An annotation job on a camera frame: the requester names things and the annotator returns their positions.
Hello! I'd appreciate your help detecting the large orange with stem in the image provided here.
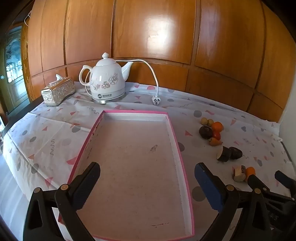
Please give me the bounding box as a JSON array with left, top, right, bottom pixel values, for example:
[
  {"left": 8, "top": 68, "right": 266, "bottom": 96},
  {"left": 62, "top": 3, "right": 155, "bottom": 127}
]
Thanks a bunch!
[{"left": 245, "top": 167, "right": 256, "bottom": 180}]

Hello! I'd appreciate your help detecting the pink shallow cardboard tray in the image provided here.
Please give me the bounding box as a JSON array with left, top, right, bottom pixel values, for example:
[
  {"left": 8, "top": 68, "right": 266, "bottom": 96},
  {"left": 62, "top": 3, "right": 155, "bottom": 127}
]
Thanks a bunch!
[{"left": 58, "top": 110, "right": 195, "bottom": 241}]

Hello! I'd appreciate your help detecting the glass panel wooden door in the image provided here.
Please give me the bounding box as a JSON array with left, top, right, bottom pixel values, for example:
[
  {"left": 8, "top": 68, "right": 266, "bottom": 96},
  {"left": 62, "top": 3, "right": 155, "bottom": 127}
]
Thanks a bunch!
[{"left": 0, "top": 23, "right": 30, "bottom": 116}]

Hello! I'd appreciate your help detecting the white patterned tablecloth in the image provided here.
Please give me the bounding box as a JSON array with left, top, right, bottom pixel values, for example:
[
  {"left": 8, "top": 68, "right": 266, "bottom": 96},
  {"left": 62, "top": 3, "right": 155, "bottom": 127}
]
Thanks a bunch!
[{"left": 2, "top": 82, "right": 296, "bottom": 241}]

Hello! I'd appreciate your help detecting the white floral ceramic kettle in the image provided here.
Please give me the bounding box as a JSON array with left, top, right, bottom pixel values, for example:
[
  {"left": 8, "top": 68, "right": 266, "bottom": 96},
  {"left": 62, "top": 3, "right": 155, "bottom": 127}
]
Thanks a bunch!
[{"left": 79, "top": 52, "right": 134, "bottom": 100}]

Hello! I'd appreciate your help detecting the silver kettle base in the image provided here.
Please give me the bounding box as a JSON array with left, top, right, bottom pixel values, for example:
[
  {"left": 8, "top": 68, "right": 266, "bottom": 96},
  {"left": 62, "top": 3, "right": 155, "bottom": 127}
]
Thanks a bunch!
[{"left": 92, "top": 95, "right": 127, "bottom": 105}]

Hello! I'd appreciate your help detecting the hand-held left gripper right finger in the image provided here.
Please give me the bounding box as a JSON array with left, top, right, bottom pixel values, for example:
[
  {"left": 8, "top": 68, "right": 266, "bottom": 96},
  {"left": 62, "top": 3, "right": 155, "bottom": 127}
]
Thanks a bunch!
[{"left": 194, "top": 162, "right": 273, "bottom": 241}]

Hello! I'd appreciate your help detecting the white power cord with plug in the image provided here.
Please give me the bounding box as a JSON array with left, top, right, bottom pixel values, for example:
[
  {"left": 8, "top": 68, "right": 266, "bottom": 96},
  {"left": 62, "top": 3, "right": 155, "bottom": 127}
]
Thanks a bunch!
[{"left": 84, "top": 59, "right": 161, "bottom": 106}]

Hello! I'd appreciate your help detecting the tan cut root piece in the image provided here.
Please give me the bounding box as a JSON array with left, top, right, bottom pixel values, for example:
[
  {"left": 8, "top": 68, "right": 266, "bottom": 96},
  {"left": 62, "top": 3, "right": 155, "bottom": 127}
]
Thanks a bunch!
[{"left": 232, "top": 165, "right": 247, "bottom": 182}]

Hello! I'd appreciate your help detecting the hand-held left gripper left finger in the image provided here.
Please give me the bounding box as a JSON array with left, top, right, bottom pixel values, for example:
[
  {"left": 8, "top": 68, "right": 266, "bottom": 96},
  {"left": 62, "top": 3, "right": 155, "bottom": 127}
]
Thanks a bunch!
[{"left": 23, "top": 162, "right": 101, "bottom": 241}]

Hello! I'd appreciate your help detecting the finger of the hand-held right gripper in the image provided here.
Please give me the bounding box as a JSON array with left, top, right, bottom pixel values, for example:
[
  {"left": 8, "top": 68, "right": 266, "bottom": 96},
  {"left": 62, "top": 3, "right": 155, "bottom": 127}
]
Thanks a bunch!
[
  {"left": 247, "top": 174, "right": 267, "bottom": 193},
  {"left": 275, "top": 170, "right": 296, "bottom": 189}
]

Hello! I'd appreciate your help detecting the silver embossed tissue box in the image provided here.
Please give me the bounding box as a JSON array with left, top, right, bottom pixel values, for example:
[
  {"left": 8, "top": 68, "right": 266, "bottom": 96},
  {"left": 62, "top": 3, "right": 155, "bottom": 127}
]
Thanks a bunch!
[{"left": 41, "top": 77, "right": 76, "bottom": 107}]

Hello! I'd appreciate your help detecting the dark purple passion fruit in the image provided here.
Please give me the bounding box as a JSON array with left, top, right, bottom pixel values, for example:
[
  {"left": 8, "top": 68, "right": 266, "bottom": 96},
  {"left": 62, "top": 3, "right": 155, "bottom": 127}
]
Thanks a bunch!
[{"left": 199, "top": 126, "right": 213, "bottom": 140}]

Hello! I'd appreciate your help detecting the dark cut root piece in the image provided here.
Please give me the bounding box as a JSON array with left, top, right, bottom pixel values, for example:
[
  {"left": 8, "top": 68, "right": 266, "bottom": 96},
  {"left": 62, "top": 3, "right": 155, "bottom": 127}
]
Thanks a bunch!
[
  {"left": 229, "top": 147, "right": 243, "bottom": 160},
  {"left": 217, "top": 146, "right": 232, "bottom": 162}
]

